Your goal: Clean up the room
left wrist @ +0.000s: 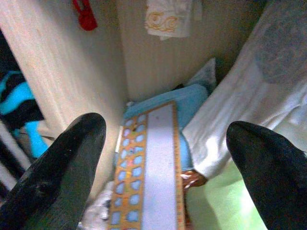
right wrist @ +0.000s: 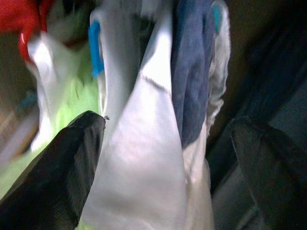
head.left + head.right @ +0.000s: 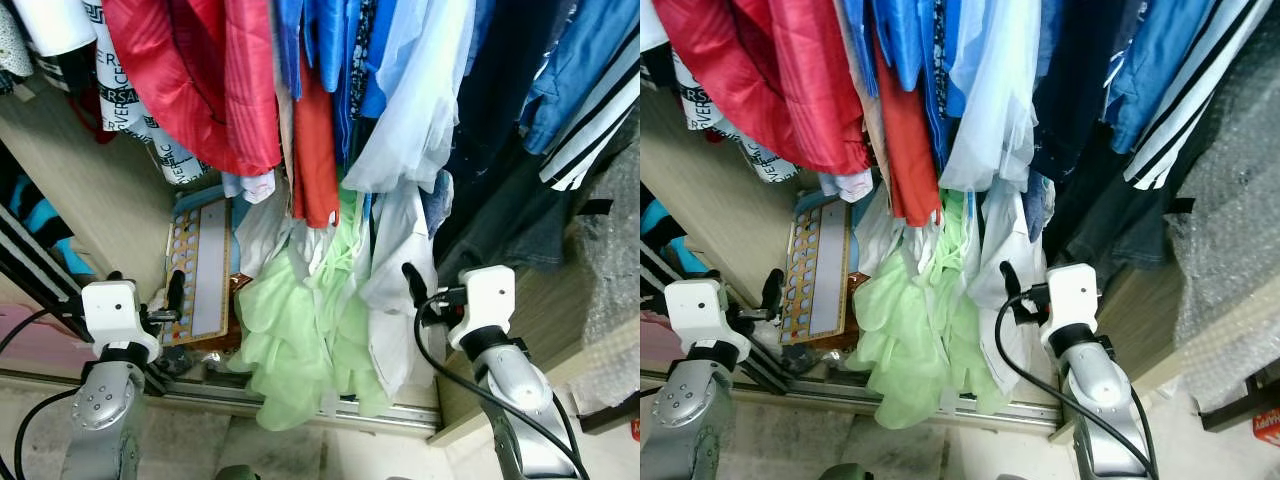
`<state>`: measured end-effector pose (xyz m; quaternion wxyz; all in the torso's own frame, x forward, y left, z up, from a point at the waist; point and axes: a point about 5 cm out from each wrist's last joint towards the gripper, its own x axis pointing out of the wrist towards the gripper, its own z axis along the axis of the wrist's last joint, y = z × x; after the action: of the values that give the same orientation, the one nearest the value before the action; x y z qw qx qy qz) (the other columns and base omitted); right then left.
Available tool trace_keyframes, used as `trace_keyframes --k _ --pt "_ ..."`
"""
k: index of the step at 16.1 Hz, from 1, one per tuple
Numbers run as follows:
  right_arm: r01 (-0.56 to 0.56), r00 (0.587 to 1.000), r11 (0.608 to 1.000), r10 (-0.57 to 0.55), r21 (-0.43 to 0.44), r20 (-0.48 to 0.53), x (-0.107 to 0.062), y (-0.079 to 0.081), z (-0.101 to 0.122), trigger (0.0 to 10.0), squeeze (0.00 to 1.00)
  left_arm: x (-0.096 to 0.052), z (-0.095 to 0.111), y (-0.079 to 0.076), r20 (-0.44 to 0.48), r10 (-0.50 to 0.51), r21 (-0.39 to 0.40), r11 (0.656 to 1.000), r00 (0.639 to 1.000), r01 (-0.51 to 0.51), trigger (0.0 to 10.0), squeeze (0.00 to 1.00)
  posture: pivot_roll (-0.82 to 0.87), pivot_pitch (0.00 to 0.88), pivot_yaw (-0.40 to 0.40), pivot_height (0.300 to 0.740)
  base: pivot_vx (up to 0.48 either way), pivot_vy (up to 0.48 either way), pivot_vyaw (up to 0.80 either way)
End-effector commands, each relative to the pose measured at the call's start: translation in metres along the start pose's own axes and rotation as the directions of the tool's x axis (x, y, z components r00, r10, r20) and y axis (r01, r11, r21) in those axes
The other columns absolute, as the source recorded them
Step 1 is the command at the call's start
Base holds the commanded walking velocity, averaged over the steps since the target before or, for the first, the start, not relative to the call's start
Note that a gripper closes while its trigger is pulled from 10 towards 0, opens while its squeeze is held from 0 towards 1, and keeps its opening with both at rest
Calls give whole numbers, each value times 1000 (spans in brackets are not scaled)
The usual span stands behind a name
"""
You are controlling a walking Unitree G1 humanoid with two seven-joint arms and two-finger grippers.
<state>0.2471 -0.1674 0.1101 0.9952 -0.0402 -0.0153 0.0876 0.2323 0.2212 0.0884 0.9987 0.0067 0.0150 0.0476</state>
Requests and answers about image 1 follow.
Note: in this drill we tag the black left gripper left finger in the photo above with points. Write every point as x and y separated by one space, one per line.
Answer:
52 177

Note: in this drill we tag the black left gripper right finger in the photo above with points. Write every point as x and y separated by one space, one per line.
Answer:
275 177

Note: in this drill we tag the crumpled clear plastic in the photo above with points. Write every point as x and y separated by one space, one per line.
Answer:
97 208

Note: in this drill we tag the light green cloth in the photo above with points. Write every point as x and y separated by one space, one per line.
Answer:
223 201

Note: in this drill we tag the cyan black striped cloth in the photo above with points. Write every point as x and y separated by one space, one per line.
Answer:
19 103

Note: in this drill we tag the shiny brown wrapper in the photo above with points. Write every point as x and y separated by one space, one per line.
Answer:
192 179

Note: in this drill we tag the white draped sheet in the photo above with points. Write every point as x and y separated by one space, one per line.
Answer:
251 95

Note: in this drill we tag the wooden puzzle board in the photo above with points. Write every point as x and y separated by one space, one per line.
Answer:
153 167

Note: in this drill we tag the blue folded cloth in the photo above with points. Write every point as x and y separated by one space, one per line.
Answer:
180 100

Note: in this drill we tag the red hanging clip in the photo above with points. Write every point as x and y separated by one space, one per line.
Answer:
85 16

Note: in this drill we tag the white embroidered cloth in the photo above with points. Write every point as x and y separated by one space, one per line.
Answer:
165 19

